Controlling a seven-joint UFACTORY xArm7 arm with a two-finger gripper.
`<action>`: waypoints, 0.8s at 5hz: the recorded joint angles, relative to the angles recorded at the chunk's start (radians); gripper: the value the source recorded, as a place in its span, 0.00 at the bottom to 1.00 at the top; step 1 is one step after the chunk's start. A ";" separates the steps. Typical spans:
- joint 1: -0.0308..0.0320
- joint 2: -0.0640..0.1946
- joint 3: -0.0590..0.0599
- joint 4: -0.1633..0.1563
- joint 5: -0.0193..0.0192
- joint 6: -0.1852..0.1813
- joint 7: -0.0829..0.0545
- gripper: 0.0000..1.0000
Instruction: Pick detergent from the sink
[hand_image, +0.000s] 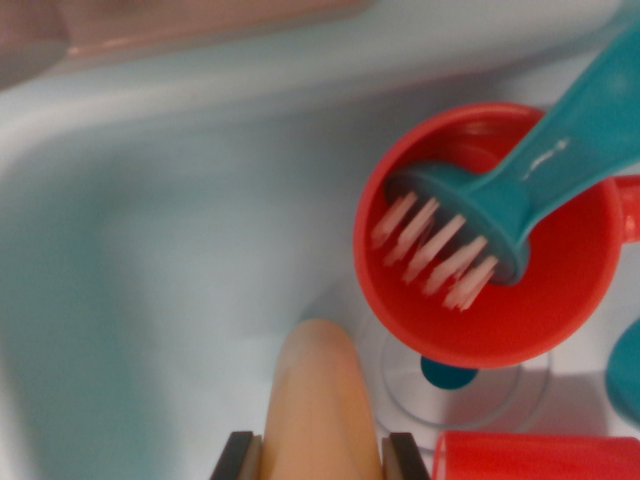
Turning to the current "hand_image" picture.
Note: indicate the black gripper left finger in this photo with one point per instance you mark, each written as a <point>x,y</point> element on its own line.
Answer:
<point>237,460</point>

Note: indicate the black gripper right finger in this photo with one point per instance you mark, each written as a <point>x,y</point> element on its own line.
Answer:
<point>405,460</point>

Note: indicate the beige toy detergent bottle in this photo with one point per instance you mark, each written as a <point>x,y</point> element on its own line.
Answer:
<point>320,410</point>

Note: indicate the teal sink drain plug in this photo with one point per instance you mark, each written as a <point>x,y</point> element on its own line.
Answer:
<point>445,377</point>

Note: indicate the light blue toy sink unit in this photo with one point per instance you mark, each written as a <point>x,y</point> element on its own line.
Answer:
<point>150,200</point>

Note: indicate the red toy tumbler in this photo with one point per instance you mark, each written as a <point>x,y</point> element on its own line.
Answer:
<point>525,457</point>

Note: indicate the red toy mug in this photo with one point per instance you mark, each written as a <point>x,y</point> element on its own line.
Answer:
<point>500,325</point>

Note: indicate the teal toy tumbler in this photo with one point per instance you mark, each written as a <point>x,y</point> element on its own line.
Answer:
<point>627,375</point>

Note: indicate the teal dish brush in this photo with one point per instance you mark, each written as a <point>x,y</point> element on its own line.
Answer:
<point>575,150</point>

